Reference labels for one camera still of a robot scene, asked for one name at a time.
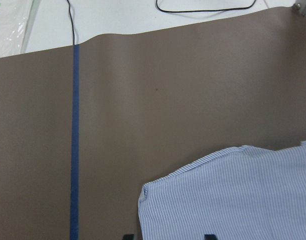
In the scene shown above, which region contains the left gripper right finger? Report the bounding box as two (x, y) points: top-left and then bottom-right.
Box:
(204, 234), (216, 240)

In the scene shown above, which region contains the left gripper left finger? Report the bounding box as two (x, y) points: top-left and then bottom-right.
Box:
(122, 234), (135, 240)

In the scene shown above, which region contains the blue striped button shirt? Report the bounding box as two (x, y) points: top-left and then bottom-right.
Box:
(138, 141), (306, 240)

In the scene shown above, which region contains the clear plastic MINI bag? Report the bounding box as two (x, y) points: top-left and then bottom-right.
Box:
(0, 0), (41, 58)

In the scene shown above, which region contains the black cable on table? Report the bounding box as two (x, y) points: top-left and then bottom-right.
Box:
(65, 0), (79, 46)

